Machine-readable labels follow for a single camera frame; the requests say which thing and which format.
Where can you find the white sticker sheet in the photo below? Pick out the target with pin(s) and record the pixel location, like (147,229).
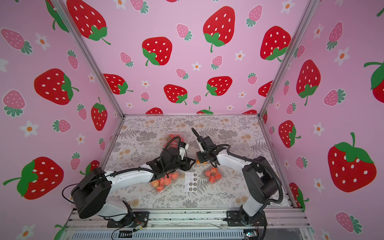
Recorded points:
(191,182)

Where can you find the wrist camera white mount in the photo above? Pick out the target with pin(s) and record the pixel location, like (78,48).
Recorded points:
(183,147)
(200,140)

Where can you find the clear strawberry box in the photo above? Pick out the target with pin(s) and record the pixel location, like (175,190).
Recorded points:
(172,141)

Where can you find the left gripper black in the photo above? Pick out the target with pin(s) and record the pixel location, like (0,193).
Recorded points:
(186,163)

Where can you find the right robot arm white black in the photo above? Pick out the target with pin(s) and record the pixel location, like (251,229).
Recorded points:
(264,185)

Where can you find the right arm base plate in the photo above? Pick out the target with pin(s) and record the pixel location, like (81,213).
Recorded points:
(241,219)

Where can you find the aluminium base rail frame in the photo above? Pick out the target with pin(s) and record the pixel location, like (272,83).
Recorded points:
(194,224)

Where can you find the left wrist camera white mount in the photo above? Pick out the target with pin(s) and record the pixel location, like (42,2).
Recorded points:
(183,147)

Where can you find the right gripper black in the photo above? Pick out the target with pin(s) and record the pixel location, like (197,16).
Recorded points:
(202,144)

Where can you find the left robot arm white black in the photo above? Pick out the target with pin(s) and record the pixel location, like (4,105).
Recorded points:
(91,194)

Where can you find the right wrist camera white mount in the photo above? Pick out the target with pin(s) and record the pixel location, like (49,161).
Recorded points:
(200,140)

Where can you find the clear large peach box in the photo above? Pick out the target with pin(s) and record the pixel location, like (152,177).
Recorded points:
(165,182)

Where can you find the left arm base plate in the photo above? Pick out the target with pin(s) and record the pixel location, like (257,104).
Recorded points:
(131,220)

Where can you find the clear small peach box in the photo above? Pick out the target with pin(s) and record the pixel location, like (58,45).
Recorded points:
(212,175)

